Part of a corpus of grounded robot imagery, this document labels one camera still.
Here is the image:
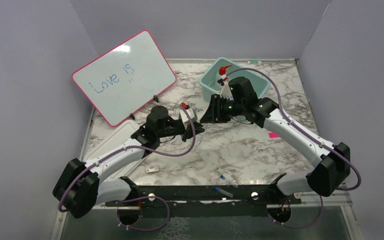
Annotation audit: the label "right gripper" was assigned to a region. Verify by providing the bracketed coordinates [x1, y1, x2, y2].
[200, 94, 246, 124]

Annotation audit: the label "white wash bottle red cap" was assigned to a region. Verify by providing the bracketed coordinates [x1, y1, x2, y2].
[216, 64, 232, 90]

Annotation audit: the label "white plastic lid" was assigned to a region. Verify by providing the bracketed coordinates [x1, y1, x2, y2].
[83, 120, 147, 183]

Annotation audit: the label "blue capped test tubes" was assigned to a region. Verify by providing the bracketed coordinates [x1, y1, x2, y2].
[220, 175, 239, 188]

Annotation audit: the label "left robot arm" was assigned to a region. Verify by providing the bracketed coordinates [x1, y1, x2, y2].
[52, 103, 205, 219]

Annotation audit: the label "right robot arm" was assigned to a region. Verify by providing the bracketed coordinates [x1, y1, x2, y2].
[200, 76, 351, 204]

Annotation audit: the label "teal plastic bin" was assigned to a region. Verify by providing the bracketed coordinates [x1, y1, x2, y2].
[199, 57, 271, 102]

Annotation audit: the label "small white card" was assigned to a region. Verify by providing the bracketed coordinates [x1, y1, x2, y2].
[145, 164, 160, 174]

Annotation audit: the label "pink plastic clip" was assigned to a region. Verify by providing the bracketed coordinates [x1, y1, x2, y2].
[268, 132, 279, 138]

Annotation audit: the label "pink framed whiteboard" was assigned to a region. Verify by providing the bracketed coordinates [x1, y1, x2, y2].
[71, 30, 177, 127]

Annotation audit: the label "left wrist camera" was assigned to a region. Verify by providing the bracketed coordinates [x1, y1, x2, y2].
[179, 102, 198, 127]

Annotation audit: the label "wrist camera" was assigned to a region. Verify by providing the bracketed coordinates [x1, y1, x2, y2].
[217, 74, 233, 100]
[179, 102, 198, 127]

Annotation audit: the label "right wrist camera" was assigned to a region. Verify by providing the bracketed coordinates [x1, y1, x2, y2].
[217, 74, 233, 100]

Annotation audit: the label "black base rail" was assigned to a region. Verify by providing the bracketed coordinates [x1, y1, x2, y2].
[105, 184, 301, 218]

